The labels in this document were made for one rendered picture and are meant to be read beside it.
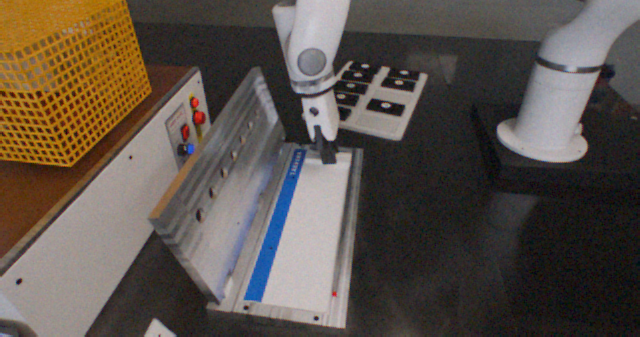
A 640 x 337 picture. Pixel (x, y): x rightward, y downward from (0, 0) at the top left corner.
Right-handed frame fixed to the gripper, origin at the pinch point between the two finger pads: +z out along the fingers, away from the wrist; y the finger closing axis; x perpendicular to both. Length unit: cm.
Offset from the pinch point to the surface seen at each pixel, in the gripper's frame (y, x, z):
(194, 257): -37.6, 11.3, -10.6
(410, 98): 34.5, -18.0, 7.7
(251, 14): 207, 89, 16
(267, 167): -9.2, 10.8, -3.5
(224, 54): 60, 46, -5
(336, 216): -16.8, -2.9, 3.4
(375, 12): 209, 0, 30
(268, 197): -13.6, 10.7, 0.6
